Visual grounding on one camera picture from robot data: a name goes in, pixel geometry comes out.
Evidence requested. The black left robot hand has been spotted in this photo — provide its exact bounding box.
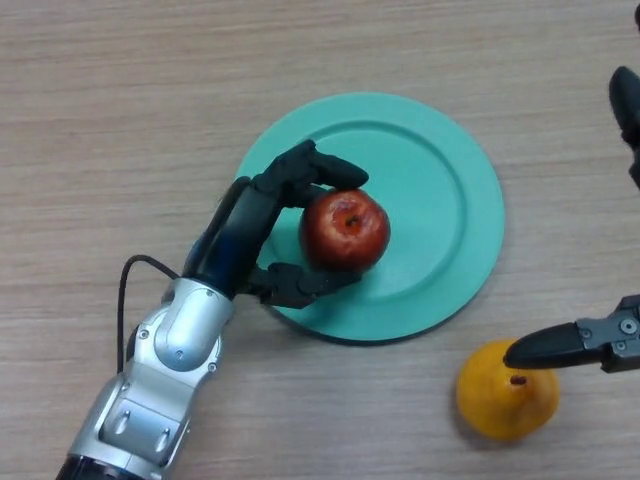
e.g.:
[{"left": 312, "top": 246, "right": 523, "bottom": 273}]
[{"left": 182, "top": 139, "right": 370, "bottom": 309}]

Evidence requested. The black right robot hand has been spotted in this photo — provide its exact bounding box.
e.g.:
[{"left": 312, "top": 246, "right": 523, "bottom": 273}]
[{"left": 503, "top": 0, "right": 640, "bottom": 375}]

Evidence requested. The red apple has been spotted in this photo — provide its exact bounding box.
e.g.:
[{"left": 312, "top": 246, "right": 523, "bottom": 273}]
[{"left": 299, "top": 188, "right": 391, "bottom": 274}]

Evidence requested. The green round plate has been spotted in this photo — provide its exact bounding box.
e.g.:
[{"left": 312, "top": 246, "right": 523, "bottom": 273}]
[{"left": 234, "top": 91, "right": 506, "bottom": 346}]

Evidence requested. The yellow pear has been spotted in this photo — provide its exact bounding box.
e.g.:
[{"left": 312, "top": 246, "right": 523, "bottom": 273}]
[{"left": 454, "top": 338, "right": 560, "bottom": 442}]

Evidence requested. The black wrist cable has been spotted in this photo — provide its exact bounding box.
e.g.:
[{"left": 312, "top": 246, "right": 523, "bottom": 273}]
[{"left": 116, "top": 254, "right": 181, "bottom": 374}]

